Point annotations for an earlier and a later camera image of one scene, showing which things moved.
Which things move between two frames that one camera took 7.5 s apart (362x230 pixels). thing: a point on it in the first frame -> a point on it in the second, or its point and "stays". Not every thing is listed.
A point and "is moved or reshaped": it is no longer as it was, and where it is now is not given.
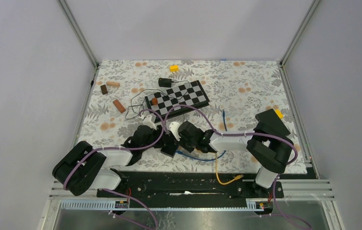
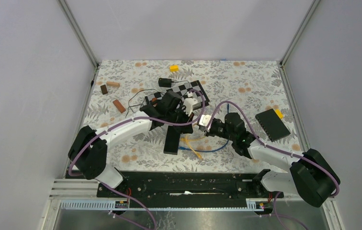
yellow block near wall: x=174 y=68 stays
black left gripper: x=158 y=132 -> x=187 y=129
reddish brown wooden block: x=119 y=106 stays
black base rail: x=189 y=186 stays
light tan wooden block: x=112 y=84 stays
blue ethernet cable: x=201 y=159 is moved or reshaped
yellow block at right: x=279 y=113 stays
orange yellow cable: x=239 y=177 is moved or reshaped
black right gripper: x=188 y=149 -> x=209 y=132
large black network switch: x=269 y=122 stays
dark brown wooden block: x=104 y=89 stays
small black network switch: x=170 y=144 stays
